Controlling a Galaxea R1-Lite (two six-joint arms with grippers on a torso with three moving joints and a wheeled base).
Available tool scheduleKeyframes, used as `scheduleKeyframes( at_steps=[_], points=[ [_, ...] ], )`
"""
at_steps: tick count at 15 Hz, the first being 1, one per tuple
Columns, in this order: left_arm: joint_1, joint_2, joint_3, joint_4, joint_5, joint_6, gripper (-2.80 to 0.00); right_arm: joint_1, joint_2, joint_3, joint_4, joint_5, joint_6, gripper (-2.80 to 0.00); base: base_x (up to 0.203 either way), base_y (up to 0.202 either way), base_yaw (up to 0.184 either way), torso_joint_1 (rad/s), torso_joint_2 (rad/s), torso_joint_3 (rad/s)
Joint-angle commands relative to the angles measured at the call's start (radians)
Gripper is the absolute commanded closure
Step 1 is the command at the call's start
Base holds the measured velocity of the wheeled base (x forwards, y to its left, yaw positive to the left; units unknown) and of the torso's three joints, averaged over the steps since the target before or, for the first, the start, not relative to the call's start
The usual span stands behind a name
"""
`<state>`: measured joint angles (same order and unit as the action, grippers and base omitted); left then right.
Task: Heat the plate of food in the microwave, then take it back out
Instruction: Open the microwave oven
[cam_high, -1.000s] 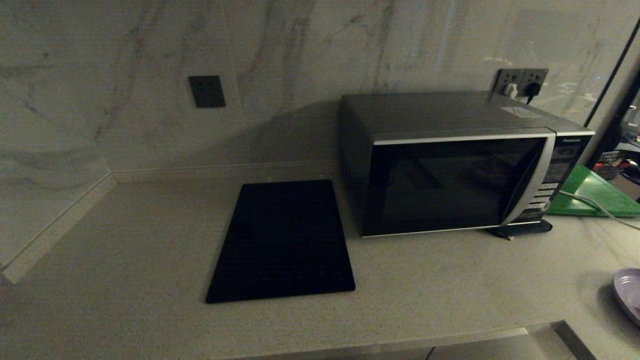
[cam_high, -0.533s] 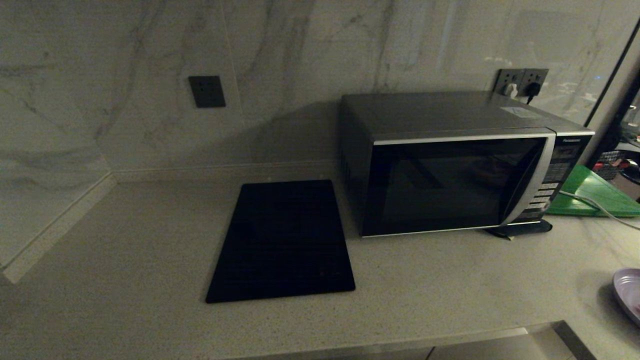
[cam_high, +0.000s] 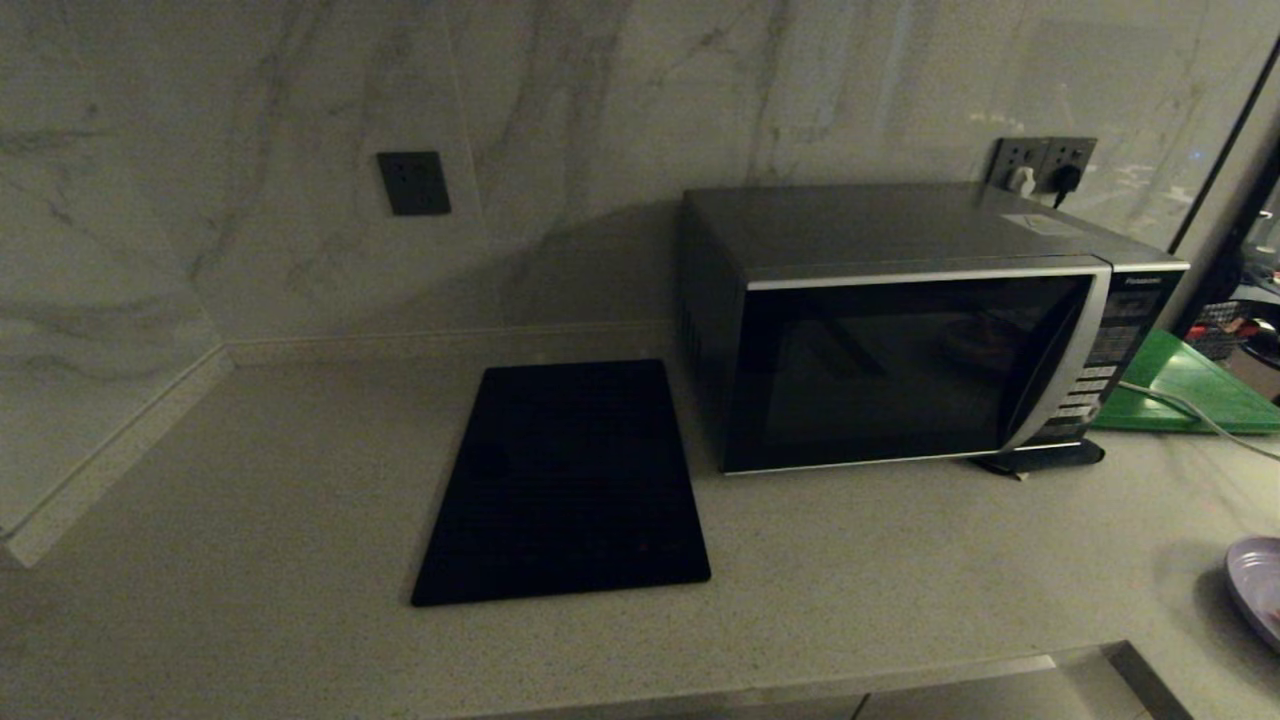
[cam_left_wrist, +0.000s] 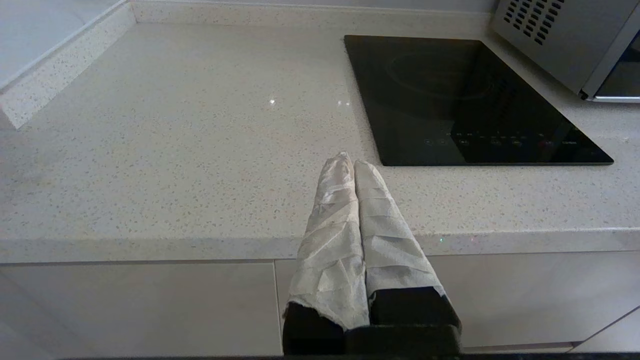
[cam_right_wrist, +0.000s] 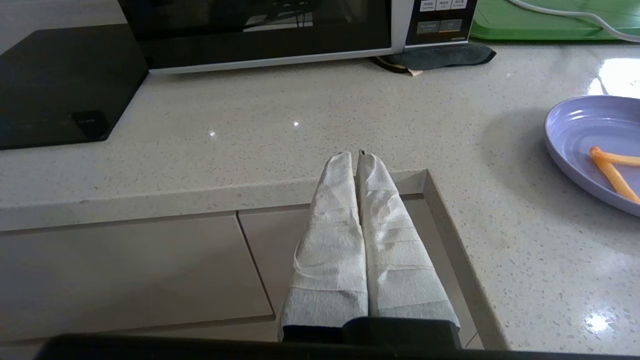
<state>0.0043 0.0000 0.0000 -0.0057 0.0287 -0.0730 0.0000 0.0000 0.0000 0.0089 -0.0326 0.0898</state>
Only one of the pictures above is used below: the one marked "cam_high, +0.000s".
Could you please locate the black glass microwave door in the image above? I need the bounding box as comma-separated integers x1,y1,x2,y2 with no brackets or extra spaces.
722,256,1113,475

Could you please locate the black and silver microwave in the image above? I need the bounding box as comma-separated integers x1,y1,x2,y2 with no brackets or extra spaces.
678,182,1191,477

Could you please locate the purple plate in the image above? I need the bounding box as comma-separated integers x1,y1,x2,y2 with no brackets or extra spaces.
1226,536,1280,654

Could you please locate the black induction cooktop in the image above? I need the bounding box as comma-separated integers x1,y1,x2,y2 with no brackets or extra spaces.
411,359,712,608

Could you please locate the green cutting board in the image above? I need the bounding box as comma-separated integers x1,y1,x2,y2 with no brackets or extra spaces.
1090,329,1280,436

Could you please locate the dark single wall socket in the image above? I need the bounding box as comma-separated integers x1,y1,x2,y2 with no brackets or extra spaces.
377,151,452,217

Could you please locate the dark double wall socket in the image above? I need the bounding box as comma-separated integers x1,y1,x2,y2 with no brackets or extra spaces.
986,136,1098,197

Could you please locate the white cable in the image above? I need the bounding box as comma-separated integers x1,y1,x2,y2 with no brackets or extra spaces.
1117,380,1280,462

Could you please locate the black wire basket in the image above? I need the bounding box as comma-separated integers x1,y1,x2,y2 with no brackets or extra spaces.
1187,300,1253,361

